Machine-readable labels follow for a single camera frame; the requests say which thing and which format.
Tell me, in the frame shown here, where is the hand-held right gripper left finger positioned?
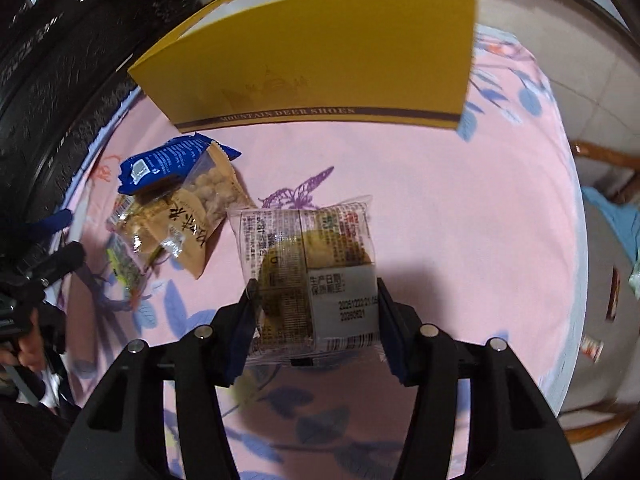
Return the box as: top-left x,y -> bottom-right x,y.
52,277 -> 262,480

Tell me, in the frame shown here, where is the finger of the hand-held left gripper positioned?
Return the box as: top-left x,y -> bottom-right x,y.
20,241 -> 86,286
20,209 -> 75,238

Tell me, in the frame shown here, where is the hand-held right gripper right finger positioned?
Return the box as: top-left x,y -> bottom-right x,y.
375,277 -> 583,480

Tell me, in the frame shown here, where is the clear printed bread packet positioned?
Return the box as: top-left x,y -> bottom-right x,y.
227,195 -> 381,366

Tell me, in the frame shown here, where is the yellow cardboard box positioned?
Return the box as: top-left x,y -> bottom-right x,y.
127,0 -> 478,133

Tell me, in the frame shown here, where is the person's left hand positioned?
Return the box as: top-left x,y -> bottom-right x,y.
15,310 -> 56,373

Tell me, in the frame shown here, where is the small clear candy packet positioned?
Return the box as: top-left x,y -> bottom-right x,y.
105,232 -> 146,293

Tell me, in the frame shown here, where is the blue snack packet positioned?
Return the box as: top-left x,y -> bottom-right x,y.
118,132 -> 242,196

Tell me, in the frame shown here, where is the dark carved wooden furniture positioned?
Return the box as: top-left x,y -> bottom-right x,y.
0,0 -> 201,221

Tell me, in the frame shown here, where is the brown peanut snack packet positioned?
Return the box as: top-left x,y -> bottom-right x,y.
122,142 -> 256,281

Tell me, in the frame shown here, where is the small white red packet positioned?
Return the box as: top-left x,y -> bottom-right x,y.
580,336 -> 604,362

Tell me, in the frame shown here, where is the red flat packet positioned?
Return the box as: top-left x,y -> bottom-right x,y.
605,267 -> 622,322

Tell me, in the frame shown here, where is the light blue cloth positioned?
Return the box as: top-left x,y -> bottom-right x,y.
582,186 -> 640,266

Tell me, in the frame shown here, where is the wooden chair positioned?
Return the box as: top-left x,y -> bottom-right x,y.
557,137 -> 640,443

